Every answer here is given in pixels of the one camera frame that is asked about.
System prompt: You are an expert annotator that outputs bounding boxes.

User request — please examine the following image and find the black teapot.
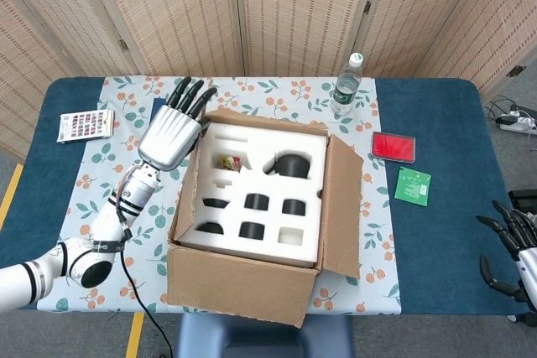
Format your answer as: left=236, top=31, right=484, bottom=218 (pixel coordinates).
left=263, top=152, right=312, bottom=179

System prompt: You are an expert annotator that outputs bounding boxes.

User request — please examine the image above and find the red snack packet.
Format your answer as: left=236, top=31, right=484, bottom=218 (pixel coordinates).
left=216, top=155, right=243, bottom=171

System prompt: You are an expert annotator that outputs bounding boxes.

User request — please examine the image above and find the red-topped cardboard box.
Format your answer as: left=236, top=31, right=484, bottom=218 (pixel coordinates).
left=166, top=106, right=365, bottom=329

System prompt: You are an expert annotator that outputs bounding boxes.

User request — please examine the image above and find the white foam insert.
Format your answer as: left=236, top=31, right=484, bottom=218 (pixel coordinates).
left=180, top=122, right=328, bottom=269

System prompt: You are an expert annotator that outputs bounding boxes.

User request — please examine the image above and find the black box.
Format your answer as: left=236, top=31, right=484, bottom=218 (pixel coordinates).
left=508, top=189, right=537, bottom=219

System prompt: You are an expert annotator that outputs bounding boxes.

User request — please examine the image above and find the white power strip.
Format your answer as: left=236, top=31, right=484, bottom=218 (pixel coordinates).
left=495, top=110, right=537, bottom=135

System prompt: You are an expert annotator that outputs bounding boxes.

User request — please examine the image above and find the black power cable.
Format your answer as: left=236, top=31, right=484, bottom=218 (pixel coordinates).
left=486, top=96, right=525, bottom=118

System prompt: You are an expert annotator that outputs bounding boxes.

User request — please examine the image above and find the floral fruit-print tablecloth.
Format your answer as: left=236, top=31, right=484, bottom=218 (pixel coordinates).
left=36, top=75, right=403, bottom=316

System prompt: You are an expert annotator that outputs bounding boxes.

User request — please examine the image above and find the dark blue rectangular box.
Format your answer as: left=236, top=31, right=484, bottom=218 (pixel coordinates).
left=151, top=97, right=169, bottom=124

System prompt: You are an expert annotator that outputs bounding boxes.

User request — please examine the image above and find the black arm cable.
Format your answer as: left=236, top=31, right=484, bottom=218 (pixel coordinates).
left=112, top=164, right=174, bottom=358

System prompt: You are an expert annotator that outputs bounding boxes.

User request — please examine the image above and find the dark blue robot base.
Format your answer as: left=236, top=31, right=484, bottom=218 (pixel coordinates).
left=175, top=314, right=356, bottom=358

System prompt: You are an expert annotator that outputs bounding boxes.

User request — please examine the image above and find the red ink pad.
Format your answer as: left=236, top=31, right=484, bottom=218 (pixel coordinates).
left=371, top=131, right=417, bottom=164

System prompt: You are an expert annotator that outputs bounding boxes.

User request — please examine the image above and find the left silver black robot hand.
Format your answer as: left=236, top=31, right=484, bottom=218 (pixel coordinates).
left=137, top=75, right=219, bottom=173

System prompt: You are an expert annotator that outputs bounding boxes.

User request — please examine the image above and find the clear plastic water bottle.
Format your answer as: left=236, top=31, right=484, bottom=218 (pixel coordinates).
left=330, top=52, right=364, bottom=116

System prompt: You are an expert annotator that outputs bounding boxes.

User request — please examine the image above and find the green sachet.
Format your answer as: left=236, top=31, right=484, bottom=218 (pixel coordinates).
left=394, top=167, right=432, bottom=207

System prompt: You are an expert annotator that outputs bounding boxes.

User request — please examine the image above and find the woven bamboo folding screen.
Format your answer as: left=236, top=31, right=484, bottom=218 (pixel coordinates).
left=0, top=0, right=537, bottom=162

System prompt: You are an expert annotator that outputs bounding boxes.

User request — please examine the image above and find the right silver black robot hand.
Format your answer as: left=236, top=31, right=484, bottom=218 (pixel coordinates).
left=476, top=200, right=537, bottom=313

